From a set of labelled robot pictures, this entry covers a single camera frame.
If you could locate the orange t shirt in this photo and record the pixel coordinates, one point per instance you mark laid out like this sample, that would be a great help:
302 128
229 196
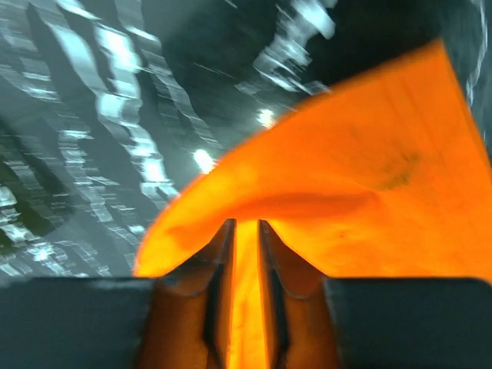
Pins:
384 186

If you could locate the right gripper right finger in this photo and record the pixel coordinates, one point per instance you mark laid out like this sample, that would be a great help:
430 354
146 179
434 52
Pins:
298 329

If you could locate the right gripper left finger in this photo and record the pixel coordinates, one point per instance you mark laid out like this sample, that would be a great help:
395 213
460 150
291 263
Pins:
190 316

